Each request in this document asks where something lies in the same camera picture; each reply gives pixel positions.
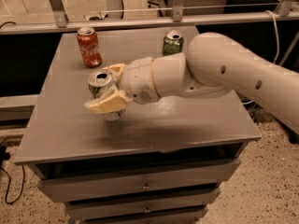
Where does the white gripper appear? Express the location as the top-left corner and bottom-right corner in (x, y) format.
(84, 57), (160, 114)

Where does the white green 7up can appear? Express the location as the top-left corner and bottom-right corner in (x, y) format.
(85, 69), (123, 120)

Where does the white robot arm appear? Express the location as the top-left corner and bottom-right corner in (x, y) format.
(84, 33), (299, 133)

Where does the red coca-cola can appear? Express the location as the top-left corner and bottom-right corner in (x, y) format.
(77, 27), (102, 68)

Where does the green soda can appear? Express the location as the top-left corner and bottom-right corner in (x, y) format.
(163, 30), (184, 56)

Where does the grey drawer cabinet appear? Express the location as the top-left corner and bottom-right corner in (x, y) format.
(13, 25), (262, 224)

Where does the top grey drawer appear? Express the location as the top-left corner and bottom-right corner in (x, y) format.
(37, 158), (240, 203)

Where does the grey drawer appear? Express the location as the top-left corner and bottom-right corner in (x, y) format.
(66, 187), (220, 220)
(83, 205), (207, 224)
(37, 158), (240, 203)

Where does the middle grey drawer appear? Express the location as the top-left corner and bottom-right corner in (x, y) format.
(66, 187), (220, 220)

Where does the bottom grey drawer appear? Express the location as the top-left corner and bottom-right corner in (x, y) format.
(83, 205), (207, 224)

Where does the grey metal railing frame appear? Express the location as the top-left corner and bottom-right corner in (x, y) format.
(0, 0), (299, 35)

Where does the black floor cable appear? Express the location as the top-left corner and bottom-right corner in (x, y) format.
(0, 136), (26, 205)

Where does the white cable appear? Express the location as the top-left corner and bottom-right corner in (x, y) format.
(241, 9), (281, 106)

